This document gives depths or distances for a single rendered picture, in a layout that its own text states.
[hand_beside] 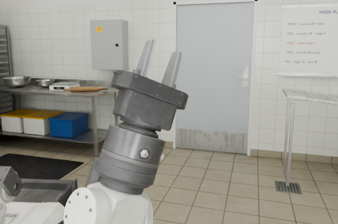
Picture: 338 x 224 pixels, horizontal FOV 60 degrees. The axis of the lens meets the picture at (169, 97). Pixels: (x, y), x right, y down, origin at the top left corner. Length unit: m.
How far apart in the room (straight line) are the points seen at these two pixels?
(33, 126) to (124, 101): 4.23
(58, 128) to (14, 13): 2.13
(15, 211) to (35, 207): 0.04
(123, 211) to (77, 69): 4.44
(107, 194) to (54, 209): 0.32
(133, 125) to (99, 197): 0.11
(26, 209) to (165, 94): 0.45
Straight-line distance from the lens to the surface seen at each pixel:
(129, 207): 0.43
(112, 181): 0.42
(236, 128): 4.18
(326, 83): 4.11
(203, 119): 4.20
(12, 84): 4.80
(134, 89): 0.41
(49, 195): 0.80
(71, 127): 4.26
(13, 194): 0.67
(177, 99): 0.44
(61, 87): 4.26
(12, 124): 4.87
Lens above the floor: 1.46
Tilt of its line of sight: 9 degrees down
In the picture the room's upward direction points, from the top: straight up
